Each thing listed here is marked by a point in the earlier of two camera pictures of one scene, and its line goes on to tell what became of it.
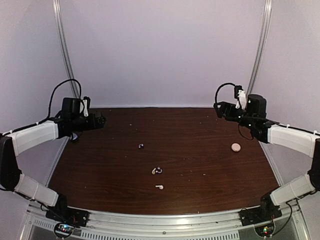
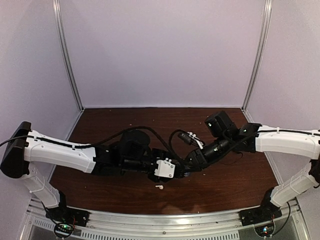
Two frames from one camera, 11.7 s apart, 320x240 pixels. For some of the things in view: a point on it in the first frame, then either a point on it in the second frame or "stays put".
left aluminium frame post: [60, 25] stays put
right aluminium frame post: [267, 6] stays put
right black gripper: [224, 106] → [198, 159]
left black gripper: [99, 124] → [164, 154]
